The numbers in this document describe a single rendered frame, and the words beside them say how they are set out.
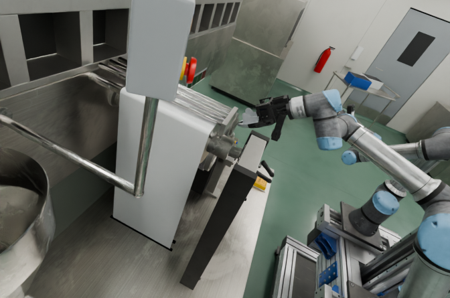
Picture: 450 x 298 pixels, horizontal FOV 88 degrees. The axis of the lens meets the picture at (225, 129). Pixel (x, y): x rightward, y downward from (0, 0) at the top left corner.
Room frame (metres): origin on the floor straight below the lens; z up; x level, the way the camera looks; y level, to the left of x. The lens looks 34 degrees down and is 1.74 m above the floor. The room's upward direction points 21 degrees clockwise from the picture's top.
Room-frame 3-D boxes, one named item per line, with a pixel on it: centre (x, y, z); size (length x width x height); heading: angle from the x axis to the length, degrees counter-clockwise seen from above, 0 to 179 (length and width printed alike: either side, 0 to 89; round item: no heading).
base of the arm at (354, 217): (0.98, -0.92, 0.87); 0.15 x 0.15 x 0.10
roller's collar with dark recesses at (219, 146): (0.52, -0.01, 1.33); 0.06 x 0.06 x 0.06; 82
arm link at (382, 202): (0.99, -0.92, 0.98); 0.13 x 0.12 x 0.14; 145
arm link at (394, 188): (1.09, -1.00, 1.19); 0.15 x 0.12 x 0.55; 145
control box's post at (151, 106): (0.23, 0.09, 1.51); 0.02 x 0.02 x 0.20
